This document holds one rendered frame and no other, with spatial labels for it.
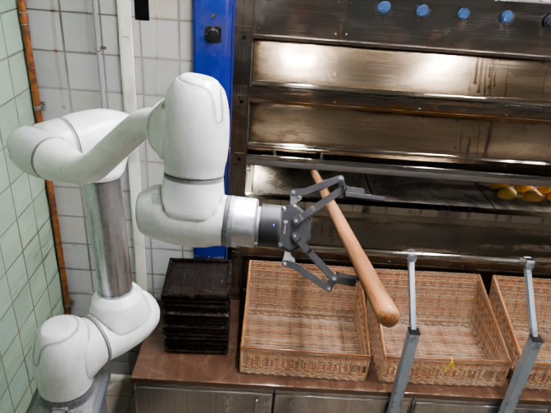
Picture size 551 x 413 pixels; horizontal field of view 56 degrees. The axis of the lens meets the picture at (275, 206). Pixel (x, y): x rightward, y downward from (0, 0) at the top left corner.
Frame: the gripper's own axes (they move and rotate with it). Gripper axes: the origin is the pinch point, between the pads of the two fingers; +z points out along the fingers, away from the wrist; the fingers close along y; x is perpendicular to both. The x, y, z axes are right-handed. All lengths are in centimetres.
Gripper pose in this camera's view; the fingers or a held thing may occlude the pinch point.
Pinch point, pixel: (374, 237)
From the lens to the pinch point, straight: 92.3
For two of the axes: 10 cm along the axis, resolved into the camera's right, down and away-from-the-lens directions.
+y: -1.1, 9.9, -0.9
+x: 0.1, -0.9, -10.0
